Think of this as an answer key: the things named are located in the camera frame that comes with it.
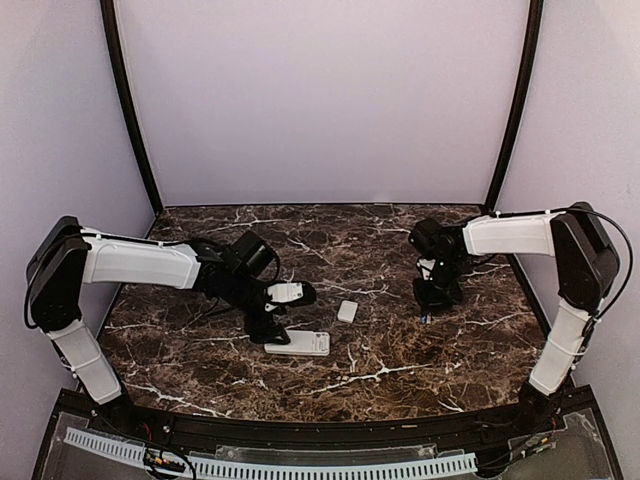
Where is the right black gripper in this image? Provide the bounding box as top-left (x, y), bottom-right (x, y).
top-left (413, 257), bottom-right (467, 315)

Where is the white remote control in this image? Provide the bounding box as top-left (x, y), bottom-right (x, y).
top-left (264, 330), bottom-right (331, 356)

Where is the white battery cover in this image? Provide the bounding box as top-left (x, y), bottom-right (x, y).
top-left (337, 300), bottom-right (359, 324)

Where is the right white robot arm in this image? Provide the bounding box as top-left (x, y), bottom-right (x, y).
top-left (408, 202), bottom-right (621, 434)

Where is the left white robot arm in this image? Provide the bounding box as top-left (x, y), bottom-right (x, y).
top-left (23, 216), bottom-right (304, 436)

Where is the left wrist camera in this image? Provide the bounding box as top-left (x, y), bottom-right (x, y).
top-left (265, 281), bottom-right (317, 311)

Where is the black front rail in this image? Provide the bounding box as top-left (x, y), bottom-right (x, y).
top-left (54, 387), bottom-right (596, 454)

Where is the white slotted cable duct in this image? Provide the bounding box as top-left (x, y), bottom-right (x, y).
top-left (63, 427), bottom-right (477, 479)

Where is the right black frame post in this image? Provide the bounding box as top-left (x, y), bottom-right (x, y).
top-left (484, 0), bottom-right (544, 210)

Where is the black frame post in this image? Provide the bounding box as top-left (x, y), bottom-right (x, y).
top-left (484, 0), bottom-right (544, 210)
top-left (99, 0), bottom-right (164, 217)

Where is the left black frame post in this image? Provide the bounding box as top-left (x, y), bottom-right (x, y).
top-left (99, 0), bottom-right (164, 217)

